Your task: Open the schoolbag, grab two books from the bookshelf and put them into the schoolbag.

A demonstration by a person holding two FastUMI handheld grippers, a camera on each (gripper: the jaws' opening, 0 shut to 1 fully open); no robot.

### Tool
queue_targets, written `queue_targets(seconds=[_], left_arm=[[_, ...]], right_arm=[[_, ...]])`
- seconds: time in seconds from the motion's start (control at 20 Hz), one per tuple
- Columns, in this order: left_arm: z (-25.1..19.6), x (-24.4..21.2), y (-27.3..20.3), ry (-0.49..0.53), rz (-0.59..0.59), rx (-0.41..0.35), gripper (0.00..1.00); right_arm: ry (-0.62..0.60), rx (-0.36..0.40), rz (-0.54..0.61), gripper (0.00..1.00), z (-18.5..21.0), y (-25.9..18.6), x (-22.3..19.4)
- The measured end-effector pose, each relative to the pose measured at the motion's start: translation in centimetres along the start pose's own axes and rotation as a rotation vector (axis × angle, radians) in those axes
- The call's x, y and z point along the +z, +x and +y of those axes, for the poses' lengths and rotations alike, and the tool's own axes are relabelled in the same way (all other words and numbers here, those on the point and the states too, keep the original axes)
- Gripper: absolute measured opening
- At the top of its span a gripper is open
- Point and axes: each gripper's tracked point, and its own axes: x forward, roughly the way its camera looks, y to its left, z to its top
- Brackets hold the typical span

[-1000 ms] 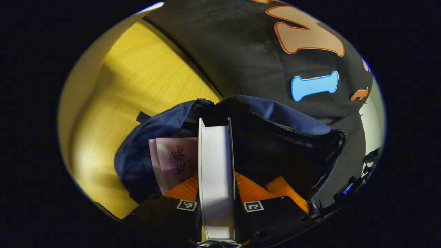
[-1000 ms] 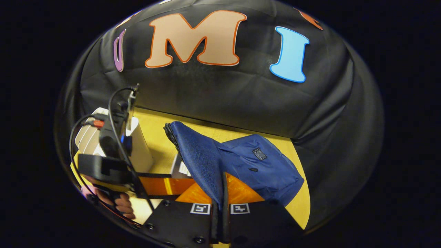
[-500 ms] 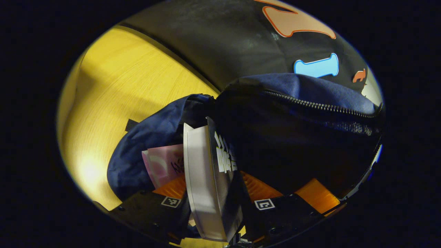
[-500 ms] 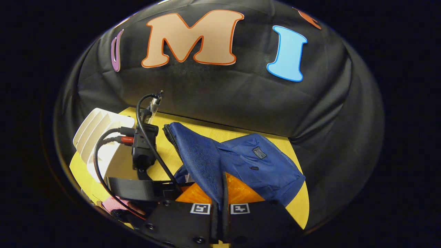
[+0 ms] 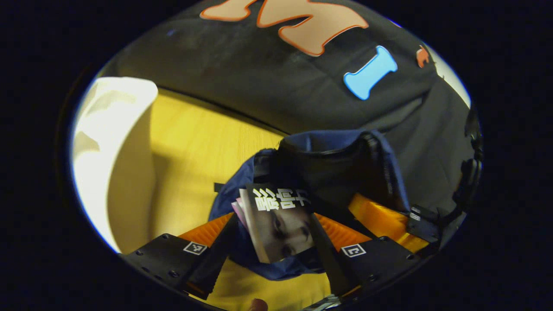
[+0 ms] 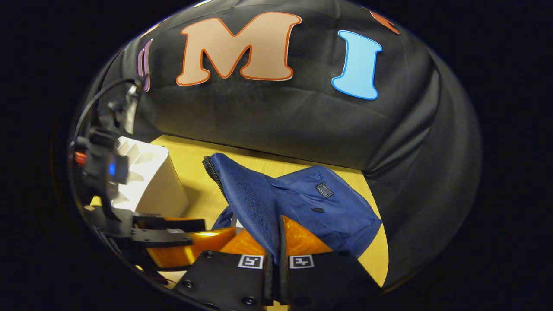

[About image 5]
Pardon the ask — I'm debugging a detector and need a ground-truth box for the dark face cover book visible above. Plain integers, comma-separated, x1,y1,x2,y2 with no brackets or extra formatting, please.
239,184,316,264

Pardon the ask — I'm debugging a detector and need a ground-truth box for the blue schoolbag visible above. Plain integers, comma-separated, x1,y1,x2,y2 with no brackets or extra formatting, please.
209,129,411,280

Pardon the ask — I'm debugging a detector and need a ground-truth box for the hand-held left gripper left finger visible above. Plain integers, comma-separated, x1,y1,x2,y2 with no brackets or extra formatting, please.
121,213,238,301

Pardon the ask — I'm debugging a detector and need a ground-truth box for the pink book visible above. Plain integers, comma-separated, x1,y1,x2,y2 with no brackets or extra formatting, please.
231,197,250,229

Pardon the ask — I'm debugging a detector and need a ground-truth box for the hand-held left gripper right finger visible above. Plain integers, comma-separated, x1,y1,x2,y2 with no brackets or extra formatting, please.
309,213,422,298

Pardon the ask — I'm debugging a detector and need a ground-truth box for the black backdrop cloth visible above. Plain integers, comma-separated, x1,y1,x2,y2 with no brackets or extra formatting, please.
99,0,476,216

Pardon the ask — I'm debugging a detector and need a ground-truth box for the white plastic bookshelf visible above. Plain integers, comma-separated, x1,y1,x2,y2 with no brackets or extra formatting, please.
71,77,159,253

